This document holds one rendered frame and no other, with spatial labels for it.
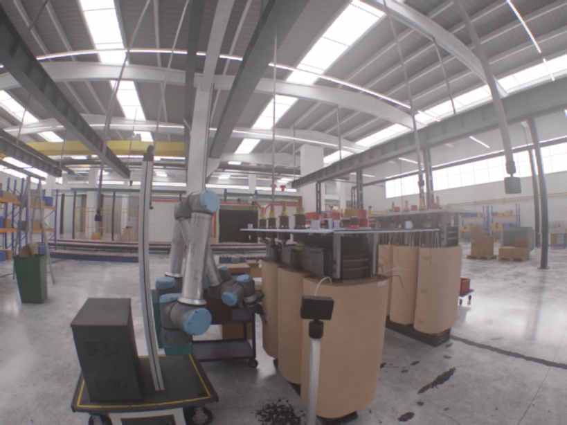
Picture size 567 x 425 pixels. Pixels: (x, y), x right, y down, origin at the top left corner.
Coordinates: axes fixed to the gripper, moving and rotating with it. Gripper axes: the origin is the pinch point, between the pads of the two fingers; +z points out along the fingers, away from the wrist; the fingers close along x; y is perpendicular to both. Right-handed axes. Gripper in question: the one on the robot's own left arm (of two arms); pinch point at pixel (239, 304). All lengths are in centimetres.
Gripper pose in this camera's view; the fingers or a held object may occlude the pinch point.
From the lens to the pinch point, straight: 204.9
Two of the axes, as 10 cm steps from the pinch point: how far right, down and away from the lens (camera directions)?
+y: 8.3, -3.7, 4.1
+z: 4.1, 9.1, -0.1
